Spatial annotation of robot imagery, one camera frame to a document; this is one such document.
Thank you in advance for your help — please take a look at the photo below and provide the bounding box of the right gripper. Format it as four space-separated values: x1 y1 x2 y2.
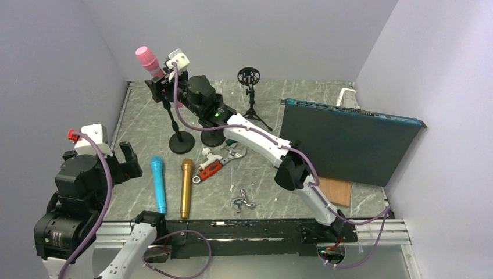
146 67 203 117

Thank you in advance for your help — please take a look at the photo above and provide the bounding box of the blue microphone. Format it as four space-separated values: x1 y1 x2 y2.
150 156 167 214

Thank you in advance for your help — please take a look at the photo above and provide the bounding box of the pink microphone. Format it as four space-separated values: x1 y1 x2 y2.
135 46 174 103

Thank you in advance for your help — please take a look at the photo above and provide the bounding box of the gold microphone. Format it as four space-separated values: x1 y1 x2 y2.
180 158 194 219

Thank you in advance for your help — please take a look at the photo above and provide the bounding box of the pink mic round-base stand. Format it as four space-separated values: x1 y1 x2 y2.
159 83 195 155

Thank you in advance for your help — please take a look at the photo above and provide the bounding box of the blue mic round-base stand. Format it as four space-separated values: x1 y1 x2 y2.
200 130 226 147

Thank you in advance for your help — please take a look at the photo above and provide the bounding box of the black tripod mic stand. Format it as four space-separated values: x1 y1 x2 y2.
237 67 273 131

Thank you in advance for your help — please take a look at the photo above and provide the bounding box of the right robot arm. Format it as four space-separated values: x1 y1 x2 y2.
145 72 345 241

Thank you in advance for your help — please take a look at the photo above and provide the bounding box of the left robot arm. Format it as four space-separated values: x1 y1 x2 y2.
34 142 142 278

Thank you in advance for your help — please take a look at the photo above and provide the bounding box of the white plastic faucet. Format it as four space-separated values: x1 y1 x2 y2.
198 147 223 171

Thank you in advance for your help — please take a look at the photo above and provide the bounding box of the small metal clamp part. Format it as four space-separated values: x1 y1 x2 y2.
232 189 256 213

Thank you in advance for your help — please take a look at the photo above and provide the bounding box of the wooden board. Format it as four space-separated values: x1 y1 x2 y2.
319 177 352 207

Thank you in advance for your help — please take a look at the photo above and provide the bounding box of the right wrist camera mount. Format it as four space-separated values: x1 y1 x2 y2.
163 48 190 81

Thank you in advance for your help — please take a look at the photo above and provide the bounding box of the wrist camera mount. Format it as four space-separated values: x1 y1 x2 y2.
67 123 115 158
163 48 190 81

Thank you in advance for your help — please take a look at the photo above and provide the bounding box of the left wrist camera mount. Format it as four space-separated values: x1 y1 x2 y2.
67 123 115 158

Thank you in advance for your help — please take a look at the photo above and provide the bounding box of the green handle screwdriver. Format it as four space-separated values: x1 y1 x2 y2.
225 139 236 146

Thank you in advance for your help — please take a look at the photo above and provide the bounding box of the red handle adjustable wrench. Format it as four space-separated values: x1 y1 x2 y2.
192 147 247 184

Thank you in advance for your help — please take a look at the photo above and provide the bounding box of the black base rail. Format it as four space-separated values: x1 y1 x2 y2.
144 219 359 263

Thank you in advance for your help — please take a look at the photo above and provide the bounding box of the white bracket behind switch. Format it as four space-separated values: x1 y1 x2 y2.
336 88 360 109

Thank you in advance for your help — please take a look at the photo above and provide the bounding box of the black network switch box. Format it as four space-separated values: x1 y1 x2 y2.
280 98 426 187

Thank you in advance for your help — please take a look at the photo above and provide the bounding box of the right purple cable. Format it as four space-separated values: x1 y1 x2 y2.
171 61 392 270

